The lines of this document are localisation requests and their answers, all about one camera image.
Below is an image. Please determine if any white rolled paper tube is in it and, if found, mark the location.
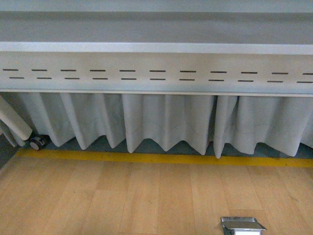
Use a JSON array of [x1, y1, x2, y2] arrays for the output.
[[0, 96, 33, 141]]

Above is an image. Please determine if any white pleated curtain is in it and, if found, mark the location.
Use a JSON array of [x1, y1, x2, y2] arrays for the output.
[[1, 93, 313, 157]]

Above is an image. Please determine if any white slotted radiator cover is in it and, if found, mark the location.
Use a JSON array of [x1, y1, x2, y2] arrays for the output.
[[0, 42, 313, 97]]

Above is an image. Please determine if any black caster wheel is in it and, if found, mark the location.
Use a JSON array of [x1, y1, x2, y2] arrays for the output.
[[29, 136, 48, 151]]

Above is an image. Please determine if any metal floor outlet box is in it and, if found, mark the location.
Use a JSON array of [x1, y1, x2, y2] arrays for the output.
[[221, 216, 267, 235]]

